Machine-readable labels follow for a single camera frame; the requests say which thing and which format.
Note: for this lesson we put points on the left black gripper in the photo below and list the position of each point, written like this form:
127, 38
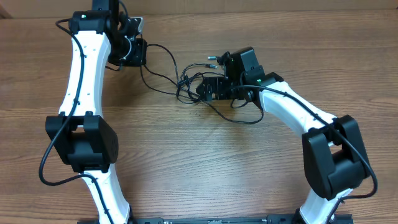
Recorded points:
139, 58

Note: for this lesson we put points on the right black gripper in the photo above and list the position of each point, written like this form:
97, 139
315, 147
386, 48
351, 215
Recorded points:
219, 83

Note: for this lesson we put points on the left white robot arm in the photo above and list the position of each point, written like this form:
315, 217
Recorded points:
82, 138

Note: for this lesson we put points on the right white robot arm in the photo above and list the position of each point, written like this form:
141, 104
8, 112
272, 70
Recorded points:
334, 156

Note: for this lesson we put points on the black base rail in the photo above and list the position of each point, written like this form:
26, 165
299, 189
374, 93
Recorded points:
217, 220

